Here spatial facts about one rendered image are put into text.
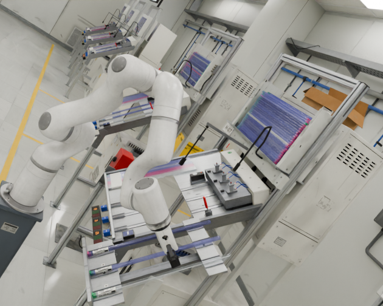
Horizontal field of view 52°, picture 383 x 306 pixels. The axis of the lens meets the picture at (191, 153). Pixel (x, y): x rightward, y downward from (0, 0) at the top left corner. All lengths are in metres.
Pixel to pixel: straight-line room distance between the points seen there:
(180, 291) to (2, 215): 0.90
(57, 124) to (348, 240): 2.53
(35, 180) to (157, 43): 4.87
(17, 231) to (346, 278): 2.41
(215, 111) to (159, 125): 2.00
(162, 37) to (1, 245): 4.96
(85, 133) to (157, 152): 0.46
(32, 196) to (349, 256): 2.44
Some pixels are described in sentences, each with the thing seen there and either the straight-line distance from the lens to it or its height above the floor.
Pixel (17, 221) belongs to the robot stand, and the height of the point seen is 0.65.
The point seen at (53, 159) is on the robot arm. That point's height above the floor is 0.94.
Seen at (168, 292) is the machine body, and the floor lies 0.58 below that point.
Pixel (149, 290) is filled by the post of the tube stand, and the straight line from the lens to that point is 1.61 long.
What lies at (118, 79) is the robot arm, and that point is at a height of 1.37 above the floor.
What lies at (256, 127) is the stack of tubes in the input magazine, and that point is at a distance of 2.12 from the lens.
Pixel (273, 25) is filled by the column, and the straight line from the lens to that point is 5.16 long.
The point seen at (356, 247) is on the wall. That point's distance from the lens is 3.35.
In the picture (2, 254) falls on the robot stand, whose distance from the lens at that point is 1.83.
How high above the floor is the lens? 1.56
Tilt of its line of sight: 11 degrees down
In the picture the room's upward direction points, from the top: 35 degrees clockwise
